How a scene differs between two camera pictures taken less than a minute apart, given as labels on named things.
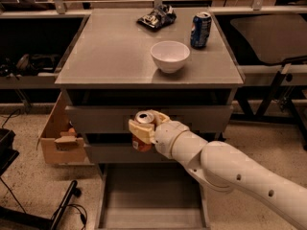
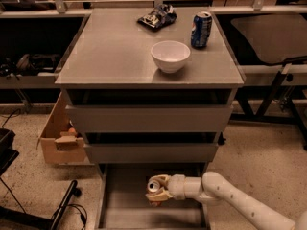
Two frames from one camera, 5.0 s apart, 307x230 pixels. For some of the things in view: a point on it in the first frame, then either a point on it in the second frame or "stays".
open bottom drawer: x=149 y=196 stays
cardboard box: x=59 y=141 stays
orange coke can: x=144 y=117 to x=157 y=186
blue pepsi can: x=200 y=30 stays
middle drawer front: x=126 y=153 stays
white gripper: x=165 y=137 to x=176 y=186
